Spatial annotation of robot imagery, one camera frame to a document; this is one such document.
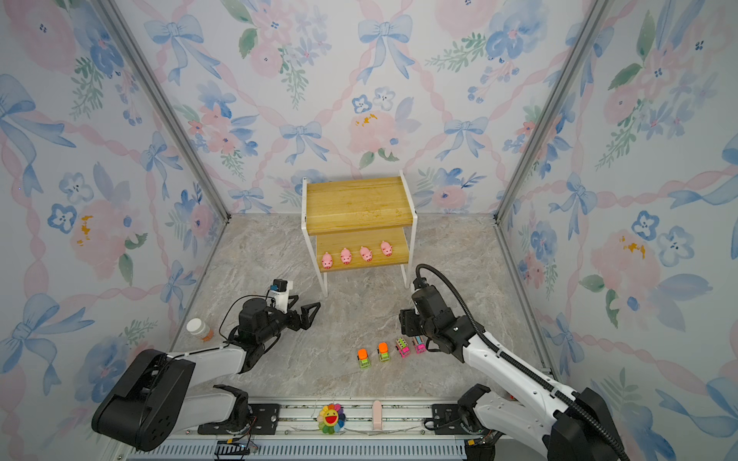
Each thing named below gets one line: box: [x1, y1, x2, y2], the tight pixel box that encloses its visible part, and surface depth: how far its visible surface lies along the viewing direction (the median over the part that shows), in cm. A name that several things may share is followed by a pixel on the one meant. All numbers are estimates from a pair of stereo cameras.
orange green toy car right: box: [376, 341, 391, 363], surface depth 85 cm
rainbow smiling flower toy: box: [317, 403, 347, 435], surface depth 75 cm
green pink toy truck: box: [395, 337, 411, 359], surface depth 85 cm
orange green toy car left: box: [356, 348, 371, 370], surface depth 84 cm
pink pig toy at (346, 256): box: [340, 247, 352, 266], surface depth 87 cm
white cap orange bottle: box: [186, 316, 215, 342], surface depth 85 cm
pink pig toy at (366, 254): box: [360, 245, 373, 263], surface depth 88 cm
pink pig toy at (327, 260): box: [320, 251, 334, 270], surface depth 86 cm
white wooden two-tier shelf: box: [300, 169, 419, 298], surface depth 80 cm
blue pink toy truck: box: [412, 336, 428, 355], surface depth 85 cm
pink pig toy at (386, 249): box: [380, 240, 394, 257], surface depth 90 cm
